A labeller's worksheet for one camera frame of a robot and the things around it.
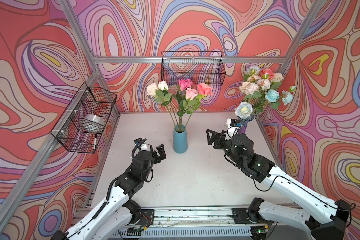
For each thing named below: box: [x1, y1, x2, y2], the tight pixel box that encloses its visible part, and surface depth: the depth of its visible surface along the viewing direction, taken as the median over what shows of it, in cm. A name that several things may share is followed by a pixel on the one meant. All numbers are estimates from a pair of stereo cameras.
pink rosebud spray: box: [259, 68, 275, 80], surface depth 81 cm
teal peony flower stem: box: [264, 85, 296, 110], surface depth 79 cm
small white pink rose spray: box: [146, 80, 179, 128], surface depth 76 cm
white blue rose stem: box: [245, 66, 261, 76], surface depth 83 cm
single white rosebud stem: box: [155, 80, 176, 127], surface depth 75 cm
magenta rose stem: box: [176, 78, 194, 132], surface depth 75 cm
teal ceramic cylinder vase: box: [173, 124, 188, 154], surface depth 86 cm
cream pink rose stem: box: [270, 72, 285, 84], surface depth 82 cm
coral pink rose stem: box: [185, 82, 214, 127], surface depth 70 cm
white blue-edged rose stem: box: [234, 102, 253, 120], surface depth 72 cm
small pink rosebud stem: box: [185, 88, 200, 128], surface depth 68 cm
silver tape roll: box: [81, 114, 105, 131], surface depth 73 cm
